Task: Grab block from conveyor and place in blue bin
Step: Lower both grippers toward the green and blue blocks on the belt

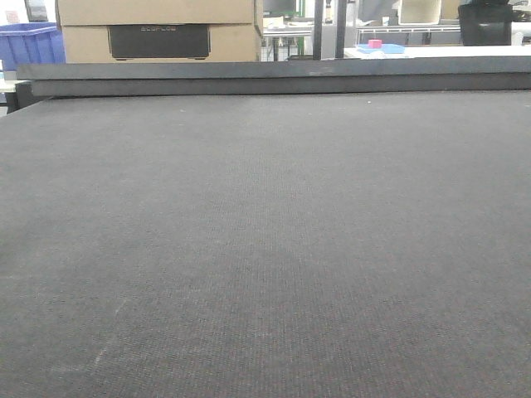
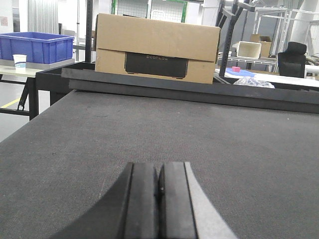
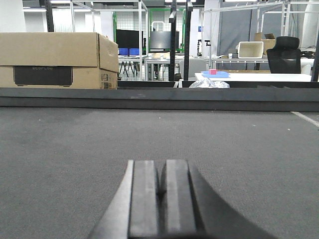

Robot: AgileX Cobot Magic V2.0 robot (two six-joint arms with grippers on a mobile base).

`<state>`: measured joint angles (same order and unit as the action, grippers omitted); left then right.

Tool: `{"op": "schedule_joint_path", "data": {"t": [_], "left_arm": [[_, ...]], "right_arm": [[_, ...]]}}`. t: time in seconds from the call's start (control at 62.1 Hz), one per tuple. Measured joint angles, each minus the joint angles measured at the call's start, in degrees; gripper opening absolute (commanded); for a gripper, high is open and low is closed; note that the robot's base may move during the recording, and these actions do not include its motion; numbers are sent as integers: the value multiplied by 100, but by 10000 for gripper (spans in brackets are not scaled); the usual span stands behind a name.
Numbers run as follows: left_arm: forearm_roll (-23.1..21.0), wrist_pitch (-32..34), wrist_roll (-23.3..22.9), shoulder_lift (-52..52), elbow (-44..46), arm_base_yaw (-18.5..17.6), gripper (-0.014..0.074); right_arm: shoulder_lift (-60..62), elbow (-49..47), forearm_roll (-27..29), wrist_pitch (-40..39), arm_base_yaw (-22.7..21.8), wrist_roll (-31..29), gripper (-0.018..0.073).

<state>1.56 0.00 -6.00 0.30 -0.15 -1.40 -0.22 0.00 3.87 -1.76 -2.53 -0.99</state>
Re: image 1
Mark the black vertical post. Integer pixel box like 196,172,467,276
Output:
335,0,348,60
313,0,324,61

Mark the pink block far table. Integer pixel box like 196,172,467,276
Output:
368,39,382,49

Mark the blue tray far table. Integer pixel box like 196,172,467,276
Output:
357,43,406,55

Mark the black vertical post right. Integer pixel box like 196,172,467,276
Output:
335,0,348,60

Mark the black office chair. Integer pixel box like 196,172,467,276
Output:
458,3,513,46

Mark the upper cardboard box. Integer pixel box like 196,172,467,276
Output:
57,0,263,26

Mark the dark conveyor side rail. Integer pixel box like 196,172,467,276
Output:
17,56,530,98

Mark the lower cardboard box black print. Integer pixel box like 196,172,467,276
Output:
62,24,261,63

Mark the black vertical post left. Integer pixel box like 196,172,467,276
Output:
313,0,324,61

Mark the white background table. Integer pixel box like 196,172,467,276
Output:
344,46,530,59

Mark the black conveyor belt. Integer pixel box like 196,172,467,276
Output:
1,91,530,397

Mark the blue crate far left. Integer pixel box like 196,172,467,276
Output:
1,22,66,70

